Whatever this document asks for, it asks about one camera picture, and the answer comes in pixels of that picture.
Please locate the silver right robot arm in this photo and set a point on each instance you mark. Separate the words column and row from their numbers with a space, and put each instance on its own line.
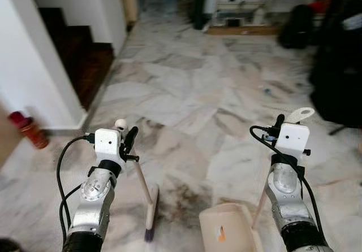
column 285, row 190

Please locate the black bag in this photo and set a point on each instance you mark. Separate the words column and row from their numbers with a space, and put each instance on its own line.
column 297, row 29

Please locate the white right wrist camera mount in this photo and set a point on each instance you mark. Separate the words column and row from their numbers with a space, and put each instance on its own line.
column 294, row 139

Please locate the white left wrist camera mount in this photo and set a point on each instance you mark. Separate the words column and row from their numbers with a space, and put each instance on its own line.
column 107, row 142

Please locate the dark wooden stairs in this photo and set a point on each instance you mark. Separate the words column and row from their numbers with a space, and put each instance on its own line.
column 85, row 65

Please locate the red bottle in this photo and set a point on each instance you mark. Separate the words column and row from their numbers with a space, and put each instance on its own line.
column 31, row 132

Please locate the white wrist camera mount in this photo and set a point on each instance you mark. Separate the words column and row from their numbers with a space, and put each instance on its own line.
column 107, row 142
column 294, row 139

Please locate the beige curtain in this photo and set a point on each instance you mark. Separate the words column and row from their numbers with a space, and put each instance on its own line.
column 129, row 3

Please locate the red cloth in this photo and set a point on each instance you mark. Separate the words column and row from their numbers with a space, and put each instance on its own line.
column 319, row 6

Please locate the small blue litter piece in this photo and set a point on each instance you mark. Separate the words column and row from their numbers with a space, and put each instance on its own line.
column 265, row 88

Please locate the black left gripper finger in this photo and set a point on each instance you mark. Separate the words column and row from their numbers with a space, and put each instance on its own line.
column 132, row 138

